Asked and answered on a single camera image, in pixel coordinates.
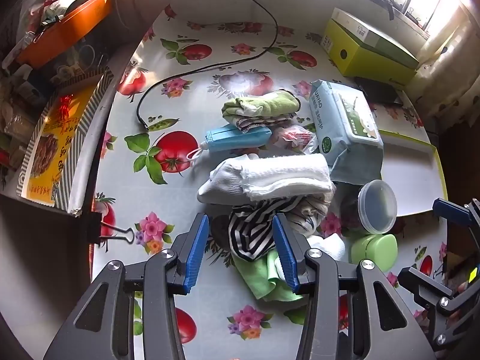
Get yellow printed box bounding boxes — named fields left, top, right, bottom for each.
left=15, top=69, right=115, bottom=218

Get blue face masks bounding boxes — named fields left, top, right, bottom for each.
left=186, top=125, right=272, bottom=167

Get yellow green shoe box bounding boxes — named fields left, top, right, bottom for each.
left=322, top=18, right=420, bottom=88

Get black binder clip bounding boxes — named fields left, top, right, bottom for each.
left=87, top=212, right=136, bottom=248

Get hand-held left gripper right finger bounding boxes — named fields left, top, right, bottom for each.
left=272, top=214, right=437, bottom=360

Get floral plastic tablecloth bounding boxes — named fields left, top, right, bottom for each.
left=88, top=5, right=451, bottom=360

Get red white plastic packet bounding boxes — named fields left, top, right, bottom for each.
left=271, top=124, right=319, bottom=154

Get white and green carton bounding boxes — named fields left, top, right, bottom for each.
left=330, top=7, right=420, bottom=69

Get black power cable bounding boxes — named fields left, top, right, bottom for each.
left=136, top=0, right=279, bottom=131

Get green round case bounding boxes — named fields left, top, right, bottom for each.
left=350, top=233, right=398, bottom=274

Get light green cloth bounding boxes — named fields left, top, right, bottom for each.
left=234, top=249, right=304, bottom=302

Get black white striped sock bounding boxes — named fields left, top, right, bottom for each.
left=228, top=197, right=301, bottom=263

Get cream dotted curtain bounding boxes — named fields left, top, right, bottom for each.
left=405, top=4, right=480, bottom=128

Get white cloth with maroon trim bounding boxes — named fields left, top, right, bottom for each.
left=234, top=114, right=297, bottom=134

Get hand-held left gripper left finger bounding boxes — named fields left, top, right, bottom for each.
left=43, top=213, right=211, bottom=360

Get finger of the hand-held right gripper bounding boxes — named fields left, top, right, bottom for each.
left=432, top=197, right=480, bottom=233
left=397, top=265, right=480, bottom=351

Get white knitted glove red trim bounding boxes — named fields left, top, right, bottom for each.
left=240, top=153, right=335, bottom=201

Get orange plastic tray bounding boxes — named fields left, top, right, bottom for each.
left=15, top=0, right=113, bottom=70

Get beige striped sock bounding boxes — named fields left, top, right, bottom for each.
left=290, top=193, right=332, bottom=238

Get white tray green rim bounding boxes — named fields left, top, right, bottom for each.
left=375, top=129, right=449, bottom=218

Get wet wipes pack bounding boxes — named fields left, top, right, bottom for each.
left=308, top=79, right=385, bottom=185

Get black phone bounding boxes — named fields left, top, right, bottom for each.
left=354, top=76, right=404, bottom=106

